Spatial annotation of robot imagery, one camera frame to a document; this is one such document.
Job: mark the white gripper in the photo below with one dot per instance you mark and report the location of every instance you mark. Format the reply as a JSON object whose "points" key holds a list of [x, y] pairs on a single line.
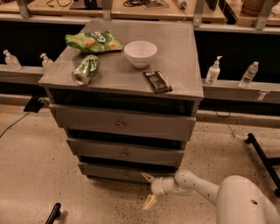
{"points": [[157, 186]]}

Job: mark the grey bottom drawer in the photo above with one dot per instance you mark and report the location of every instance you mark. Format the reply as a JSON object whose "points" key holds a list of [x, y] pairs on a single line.
{"points": [[123, 173]]}

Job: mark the grey drawer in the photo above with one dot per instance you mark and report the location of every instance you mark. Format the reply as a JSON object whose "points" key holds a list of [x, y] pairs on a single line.
{"points": [[123, 173], [124, 122], [125, 152]]}

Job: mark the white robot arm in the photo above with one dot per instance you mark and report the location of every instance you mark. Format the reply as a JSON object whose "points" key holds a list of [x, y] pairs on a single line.
{"points": [[237, 199]]}

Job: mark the grey middle drawer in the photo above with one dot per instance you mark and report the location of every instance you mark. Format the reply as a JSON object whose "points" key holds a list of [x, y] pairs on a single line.
{"points": [[125, 152]]}

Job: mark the grey wooden drawer cabinet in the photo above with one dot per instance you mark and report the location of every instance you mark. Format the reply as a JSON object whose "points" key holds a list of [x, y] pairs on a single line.
{"points": [[119, 85]]}

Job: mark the grey top drawer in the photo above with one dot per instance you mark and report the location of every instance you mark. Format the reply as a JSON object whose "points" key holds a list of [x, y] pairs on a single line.
{"points": [[124, 122]]}

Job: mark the black base leg bottom left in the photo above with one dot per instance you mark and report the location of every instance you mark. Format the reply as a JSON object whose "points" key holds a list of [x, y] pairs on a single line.
{"points": [[54, 214]]}

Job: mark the black base leg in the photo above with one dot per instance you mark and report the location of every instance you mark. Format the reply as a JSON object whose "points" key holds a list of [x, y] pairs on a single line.
{"points": [[54, 214], [268, 162]]}

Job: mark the black snack packet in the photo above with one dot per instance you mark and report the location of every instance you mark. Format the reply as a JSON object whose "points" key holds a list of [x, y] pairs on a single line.
{"points": [[157, 82]]}

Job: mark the black base leg right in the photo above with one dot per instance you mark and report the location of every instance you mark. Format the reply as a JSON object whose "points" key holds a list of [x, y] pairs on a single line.
{"points": [[268, 162]]}

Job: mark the white pump bottle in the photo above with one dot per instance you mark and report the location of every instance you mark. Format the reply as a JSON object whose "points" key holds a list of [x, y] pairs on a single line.
{"points": [[213, 72]]}

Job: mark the crushed green soda can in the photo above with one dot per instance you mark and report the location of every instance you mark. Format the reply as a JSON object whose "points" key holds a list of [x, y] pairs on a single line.
{"points": [[86, 70]]}

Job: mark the white bowl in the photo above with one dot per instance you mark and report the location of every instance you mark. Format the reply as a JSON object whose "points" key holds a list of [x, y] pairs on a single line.
{"points": [[140, 53]]}

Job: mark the clear water bottle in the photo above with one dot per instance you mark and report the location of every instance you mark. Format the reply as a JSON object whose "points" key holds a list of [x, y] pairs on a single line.
{"points": [[249, 74]]}

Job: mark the green snack bag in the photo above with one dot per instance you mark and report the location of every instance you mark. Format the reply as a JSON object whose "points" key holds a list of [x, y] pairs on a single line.
{"points": [[94, 42]]}

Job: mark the clear sanitizer bottle near cabinet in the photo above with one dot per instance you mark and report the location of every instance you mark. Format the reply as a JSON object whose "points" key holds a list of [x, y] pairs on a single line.
{"points": [[46, 62]]}

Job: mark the wooden workbench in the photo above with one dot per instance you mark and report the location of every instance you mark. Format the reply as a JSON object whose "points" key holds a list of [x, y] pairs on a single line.
{"points": [[172, 12]]}

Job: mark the clear sanitizer bottle far left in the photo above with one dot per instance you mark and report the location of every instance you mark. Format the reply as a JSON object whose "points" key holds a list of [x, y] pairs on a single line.
{"points": [[11, 61]]}

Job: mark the grey metal rail shelf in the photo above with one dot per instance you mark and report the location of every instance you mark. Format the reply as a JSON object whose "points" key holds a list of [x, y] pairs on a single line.
{"points": [[221, 90]]}

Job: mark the black bracket foot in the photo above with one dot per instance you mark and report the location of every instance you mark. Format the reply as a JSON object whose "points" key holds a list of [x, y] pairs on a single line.
{"points": [[34, 105]]}

